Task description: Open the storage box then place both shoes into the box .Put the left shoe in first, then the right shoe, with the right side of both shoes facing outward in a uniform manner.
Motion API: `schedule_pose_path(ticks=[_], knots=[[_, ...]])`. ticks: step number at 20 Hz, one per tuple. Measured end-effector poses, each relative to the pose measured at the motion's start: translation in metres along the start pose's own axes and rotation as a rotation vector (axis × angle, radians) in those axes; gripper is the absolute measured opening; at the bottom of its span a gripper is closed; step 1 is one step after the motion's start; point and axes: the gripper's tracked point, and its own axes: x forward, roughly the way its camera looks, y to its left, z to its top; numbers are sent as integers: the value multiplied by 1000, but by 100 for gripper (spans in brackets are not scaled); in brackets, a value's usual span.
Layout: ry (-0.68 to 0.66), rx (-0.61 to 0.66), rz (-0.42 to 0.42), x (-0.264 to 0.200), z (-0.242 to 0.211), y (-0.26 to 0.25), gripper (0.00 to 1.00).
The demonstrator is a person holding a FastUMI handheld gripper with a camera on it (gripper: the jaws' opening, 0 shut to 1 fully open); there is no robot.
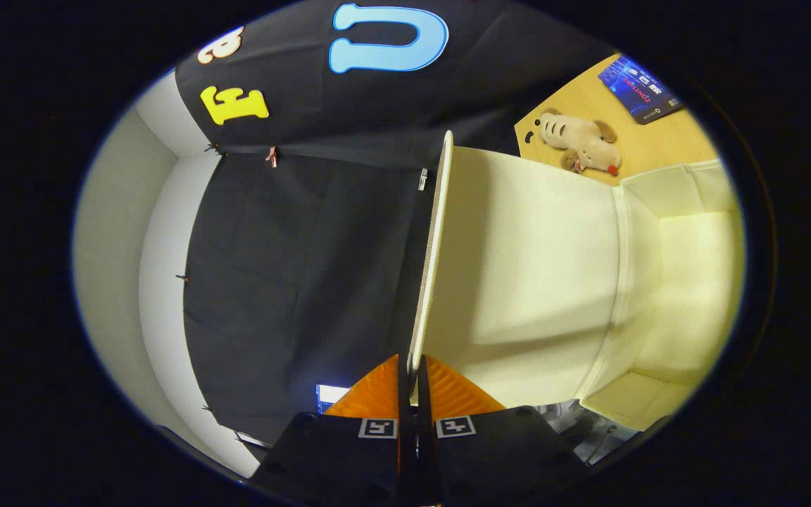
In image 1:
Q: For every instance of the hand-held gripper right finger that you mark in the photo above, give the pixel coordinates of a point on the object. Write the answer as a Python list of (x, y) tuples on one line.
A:
[(425, 451)]

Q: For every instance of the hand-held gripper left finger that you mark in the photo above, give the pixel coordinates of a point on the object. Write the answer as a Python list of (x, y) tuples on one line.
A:
[(405, 451)]

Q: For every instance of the beige fabric storage box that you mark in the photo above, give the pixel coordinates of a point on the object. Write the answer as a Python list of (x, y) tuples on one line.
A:
[(532, 267)]

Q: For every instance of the computer monitor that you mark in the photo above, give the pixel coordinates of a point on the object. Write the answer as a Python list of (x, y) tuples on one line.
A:
[(331, 396)]

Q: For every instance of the black backdrop cloth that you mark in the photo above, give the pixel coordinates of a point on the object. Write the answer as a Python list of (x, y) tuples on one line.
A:
[(293, 267)]

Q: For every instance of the white cloth clip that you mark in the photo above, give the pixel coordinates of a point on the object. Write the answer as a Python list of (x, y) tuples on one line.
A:
[(423, 179)]

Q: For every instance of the red cloth clip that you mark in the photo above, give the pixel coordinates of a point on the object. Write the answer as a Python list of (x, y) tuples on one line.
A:
[(273, 156)]

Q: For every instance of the brown plush dog toy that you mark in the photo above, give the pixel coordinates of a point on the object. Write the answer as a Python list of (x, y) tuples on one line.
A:
[(585, 141)]

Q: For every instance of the blue cover book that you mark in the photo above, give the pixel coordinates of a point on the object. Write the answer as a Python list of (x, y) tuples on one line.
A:
[(641, 91)]

